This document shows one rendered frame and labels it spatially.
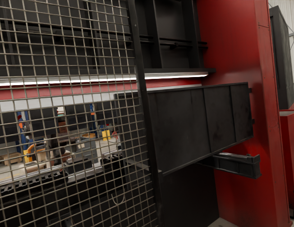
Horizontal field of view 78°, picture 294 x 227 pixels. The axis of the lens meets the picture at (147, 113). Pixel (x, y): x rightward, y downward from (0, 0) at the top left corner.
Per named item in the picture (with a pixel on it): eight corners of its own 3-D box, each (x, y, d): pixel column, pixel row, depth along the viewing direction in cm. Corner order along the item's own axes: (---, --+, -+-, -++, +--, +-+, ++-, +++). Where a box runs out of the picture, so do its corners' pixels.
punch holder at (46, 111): (58, 132, 117) (54, 106, 117) (60, 132, 110) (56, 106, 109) (31, 137, 109) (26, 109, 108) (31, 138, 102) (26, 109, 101)
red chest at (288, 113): (263, 186, 236) (255, 111, 231) (314, 201, 194) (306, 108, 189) (243, 202, 209) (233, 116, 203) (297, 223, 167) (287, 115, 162)
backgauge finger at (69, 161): (80, 158, 118) (79, 151, 117) (92, 167, 96) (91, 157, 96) (60, 164, 111) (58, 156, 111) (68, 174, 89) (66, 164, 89)
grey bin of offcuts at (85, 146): (86, 165, 442) (82, 136, 438) (100, 168, 402) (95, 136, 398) (52, 178, 384) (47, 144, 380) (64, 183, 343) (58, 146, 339)
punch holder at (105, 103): (115, 121, 140) (112, 100, 139) (120, 121, 132) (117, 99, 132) (96, 124, 131) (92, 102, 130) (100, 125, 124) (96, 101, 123)
